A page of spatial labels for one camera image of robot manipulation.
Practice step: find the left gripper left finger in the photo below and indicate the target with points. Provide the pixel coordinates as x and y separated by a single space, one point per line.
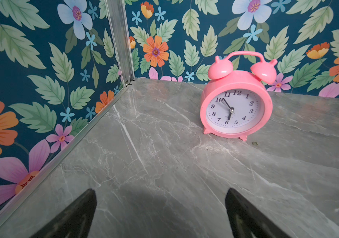
74 221

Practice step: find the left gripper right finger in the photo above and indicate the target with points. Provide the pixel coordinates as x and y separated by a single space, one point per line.
247 221

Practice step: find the pink alarm clock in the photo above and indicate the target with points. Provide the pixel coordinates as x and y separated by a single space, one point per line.
235 103

